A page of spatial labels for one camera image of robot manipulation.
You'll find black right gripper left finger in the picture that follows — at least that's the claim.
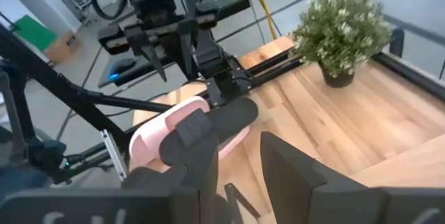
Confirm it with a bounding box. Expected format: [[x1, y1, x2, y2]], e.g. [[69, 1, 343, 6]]
[[121, 109, 220, 224]]

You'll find black rig frame post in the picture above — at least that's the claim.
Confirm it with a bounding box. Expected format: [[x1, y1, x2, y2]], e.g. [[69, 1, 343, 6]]
[[0, 25, 175, 145]]

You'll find black table edge rail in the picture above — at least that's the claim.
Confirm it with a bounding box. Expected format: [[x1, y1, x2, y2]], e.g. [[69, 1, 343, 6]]
[[243, 48, 445, 102]]

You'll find potted artificial green plant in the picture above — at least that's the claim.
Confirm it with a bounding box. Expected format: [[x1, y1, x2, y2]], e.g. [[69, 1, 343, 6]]
[[289, 0, 393, 89]]

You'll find cardboard box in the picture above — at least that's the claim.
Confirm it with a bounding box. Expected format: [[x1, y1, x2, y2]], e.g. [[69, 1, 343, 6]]
[[44, 31, 83, 64]]

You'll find green board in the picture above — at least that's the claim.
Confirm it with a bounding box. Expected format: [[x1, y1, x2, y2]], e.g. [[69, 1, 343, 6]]
[[13, 14, 57, 51]]

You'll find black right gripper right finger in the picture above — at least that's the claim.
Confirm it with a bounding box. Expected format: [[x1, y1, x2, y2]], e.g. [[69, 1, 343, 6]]
[[260, 131, 327, 224]]

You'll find black computer mouse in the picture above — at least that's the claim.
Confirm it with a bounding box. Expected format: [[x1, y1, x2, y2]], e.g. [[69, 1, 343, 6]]
[[108, 58, 136, 81]]

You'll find yellow hanging cable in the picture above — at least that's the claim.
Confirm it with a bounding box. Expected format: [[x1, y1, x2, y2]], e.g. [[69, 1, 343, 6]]
[[243, 0, 279, 40]]

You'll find pink slide sandal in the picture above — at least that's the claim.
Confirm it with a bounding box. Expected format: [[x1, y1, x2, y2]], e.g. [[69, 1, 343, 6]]
[[128, 95, 251, 173]]

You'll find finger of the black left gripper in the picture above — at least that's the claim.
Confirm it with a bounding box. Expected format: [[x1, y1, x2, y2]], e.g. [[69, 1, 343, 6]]
[[124, 25, 168, 83], [179, 17, 198, 79]]

